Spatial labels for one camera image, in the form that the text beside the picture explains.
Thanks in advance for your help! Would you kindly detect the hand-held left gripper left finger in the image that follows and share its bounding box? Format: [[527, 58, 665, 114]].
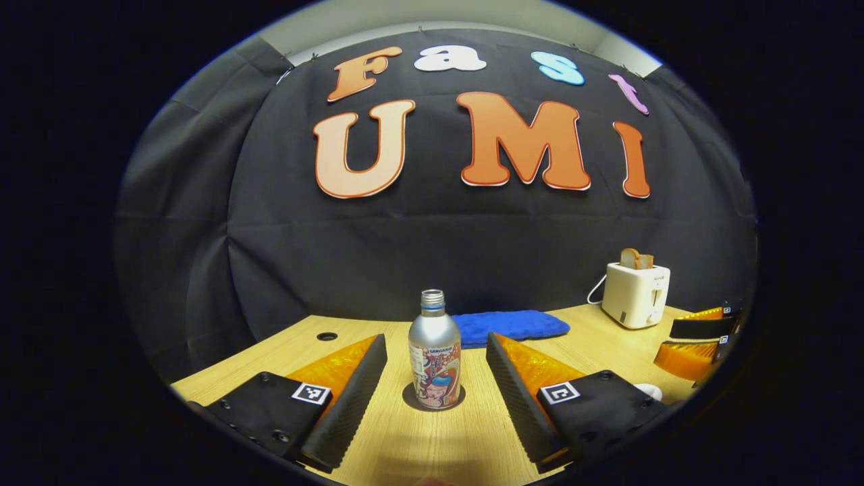
[[186, 333, 389, 475]]

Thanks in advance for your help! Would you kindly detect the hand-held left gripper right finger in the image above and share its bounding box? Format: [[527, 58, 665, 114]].
[[485, 332, 686, 475]]

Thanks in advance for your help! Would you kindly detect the silver water bottle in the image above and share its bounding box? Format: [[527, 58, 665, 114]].
[[408, 289, 463, 410]]

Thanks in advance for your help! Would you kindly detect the white toaster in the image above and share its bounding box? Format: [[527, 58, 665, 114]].
[[601, 262, 672, 330]]

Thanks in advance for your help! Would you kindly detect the blue folded cloth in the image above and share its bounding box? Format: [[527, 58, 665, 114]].
[[451, 310, 571, 350]]

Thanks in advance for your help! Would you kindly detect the black backdrop cloth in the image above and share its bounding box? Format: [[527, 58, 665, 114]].
[[115, 27, 757, 385]]

